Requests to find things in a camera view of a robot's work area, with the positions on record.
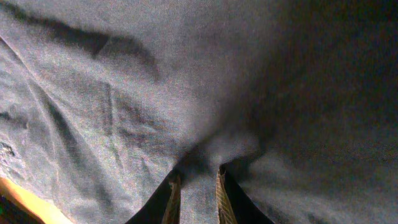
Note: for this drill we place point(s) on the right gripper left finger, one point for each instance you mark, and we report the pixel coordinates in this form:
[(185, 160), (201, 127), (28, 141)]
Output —
[(163, 207)]

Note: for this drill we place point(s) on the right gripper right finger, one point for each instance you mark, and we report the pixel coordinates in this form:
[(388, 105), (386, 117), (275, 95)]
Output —
[(233, 205)]

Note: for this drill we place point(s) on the navy blue shorts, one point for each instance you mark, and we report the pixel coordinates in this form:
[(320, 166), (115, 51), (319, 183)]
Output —
[(102, 100)]

